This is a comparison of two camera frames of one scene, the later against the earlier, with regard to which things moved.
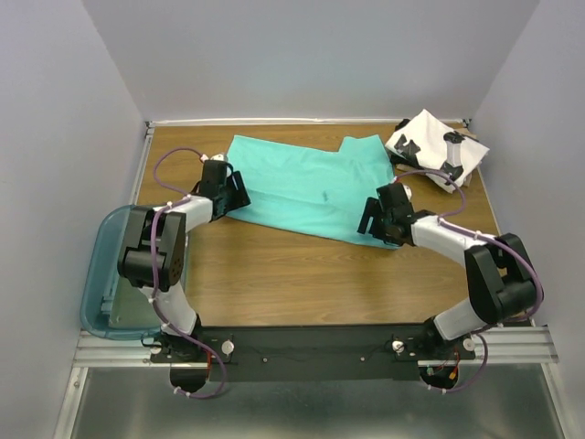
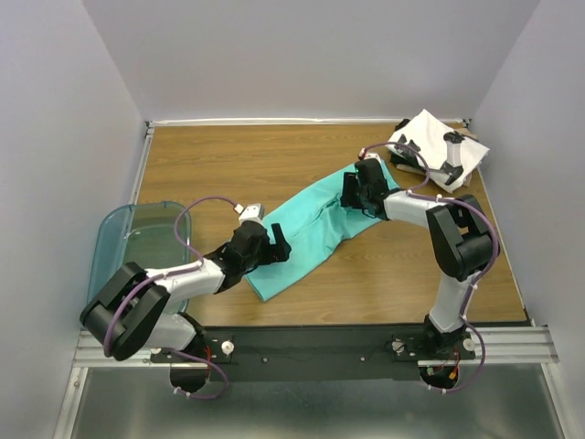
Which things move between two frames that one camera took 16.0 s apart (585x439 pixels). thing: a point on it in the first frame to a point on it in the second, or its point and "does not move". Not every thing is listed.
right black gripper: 371,209 to 349,184
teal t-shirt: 316,192 to 316,227
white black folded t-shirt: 427,143 does not move
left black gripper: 240,198 to 278,252
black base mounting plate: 351,352 does not move
